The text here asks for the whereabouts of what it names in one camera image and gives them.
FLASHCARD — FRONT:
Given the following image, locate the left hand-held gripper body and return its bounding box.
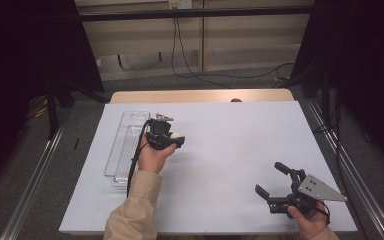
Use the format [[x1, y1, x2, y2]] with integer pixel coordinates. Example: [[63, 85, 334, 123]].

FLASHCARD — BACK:
[[145, 113, 181, 151]]

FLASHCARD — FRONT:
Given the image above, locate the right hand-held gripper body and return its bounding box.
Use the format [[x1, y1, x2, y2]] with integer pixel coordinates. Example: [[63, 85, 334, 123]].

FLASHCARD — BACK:
[[268, 168, 348, 218]]

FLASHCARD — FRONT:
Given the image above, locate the clear plastic tray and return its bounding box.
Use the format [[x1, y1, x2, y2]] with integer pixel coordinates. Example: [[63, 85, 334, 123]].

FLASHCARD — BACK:
[[104, 110, 152, 188]]

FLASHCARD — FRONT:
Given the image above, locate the person's left hand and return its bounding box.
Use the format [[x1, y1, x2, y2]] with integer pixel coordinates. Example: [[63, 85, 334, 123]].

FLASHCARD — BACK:
[[137, 139, 178, 175]]

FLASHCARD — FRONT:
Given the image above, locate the person's right hand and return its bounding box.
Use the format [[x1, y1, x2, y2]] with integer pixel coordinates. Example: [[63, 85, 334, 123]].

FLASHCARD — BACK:
[[286, 201, 331, 240]]

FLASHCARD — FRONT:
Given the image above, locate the black stand leg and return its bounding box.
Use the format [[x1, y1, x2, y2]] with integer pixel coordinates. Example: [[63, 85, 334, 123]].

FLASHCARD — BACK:
[[45, 79, 60, 140]]

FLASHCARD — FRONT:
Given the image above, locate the black horizontal bar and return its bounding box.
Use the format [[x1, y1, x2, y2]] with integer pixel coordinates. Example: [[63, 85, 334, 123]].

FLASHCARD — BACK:
[[79, 5, 315, 22]]

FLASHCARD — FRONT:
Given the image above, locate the black curtain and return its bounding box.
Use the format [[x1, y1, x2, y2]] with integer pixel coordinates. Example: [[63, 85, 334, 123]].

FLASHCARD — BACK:
[[291, 0, 384, 176], [0, 0, 105, 193]]

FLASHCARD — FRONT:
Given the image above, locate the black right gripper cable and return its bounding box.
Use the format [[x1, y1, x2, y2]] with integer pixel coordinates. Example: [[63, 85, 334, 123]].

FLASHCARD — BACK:
[[318, 199, 332, 225]]

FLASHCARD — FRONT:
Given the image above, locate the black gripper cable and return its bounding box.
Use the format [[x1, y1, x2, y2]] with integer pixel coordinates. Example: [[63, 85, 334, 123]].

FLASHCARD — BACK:
[[126, 119, 154, 198], [318, 199, 332, 225]]

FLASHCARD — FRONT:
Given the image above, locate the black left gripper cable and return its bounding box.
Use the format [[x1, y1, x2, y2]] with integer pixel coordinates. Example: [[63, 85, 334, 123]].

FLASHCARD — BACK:
[[126, 119, 154, 198]]

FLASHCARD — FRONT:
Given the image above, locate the metal floor rail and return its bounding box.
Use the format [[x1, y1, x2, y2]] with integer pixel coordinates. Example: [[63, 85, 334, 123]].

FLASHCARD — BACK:
[[0, 108, 73, 240], [303, 99, 384, 240]]

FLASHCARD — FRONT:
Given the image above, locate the black hanging cable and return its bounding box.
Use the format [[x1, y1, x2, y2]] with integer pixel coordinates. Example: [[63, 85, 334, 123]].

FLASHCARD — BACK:
[[170, 17, 296, 90]]

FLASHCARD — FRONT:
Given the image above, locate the yellow floor cable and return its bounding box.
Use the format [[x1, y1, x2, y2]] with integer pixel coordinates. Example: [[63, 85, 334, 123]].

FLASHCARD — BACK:
[[28, 96, 49, 120]]

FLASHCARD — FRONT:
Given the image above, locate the white wall socket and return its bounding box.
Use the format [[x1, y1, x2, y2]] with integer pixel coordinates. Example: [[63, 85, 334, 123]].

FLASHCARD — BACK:
[[168, 0, 194, 10]]

